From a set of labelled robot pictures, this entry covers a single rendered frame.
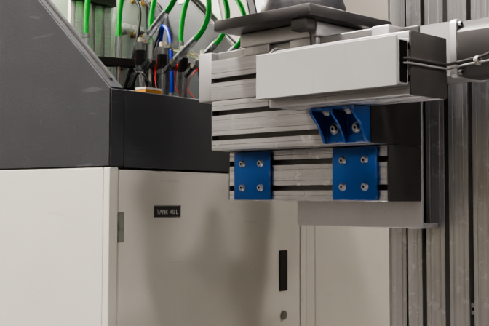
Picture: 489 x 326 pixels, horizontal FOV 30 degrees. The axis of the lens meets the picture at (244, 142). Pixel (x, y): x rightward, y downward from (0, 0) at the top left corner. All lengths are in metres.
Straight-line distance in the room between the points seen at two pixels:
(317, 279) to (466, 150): 0.97
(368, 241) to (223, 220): 0.66
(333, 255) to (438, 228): 0.94
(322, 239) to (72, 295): 0.79
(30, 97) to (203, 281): 0.56
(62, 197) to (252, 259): 0.51
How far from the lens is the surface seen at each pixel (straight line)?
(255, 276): 2.21
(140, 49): 2.29
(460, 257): 1.55
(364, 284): 2.64
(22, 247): 2.04
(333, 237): 2.49
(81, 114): 1.91
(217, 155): 2.09
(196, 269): 2.04
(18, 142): 2.06
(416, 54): 1.28
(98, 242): 1.86
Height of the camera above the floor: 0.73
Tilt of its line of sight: 4 degrees up
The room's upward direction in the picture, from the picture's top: straight up
